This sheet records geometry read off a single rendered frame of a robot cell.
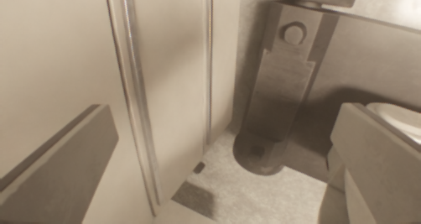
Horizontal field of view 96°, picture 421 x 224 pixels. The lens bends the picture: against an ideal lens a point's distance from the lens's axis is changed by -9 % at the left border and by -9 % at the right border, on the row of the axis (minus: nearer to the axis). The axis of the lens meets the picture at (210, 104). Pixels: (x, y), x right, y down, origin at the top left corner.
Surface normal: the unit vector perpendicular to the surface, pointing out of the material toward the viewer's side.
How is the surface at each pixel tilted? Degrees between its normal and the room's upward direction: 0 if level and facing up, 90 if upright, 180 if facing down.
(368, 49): 0
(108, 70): 90
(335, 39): 0
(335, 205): 90
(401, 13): 0
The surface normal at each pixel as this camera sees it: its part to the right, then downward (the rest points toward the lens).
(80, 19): 0.89, 0.23
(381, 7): -0.46, 0.43
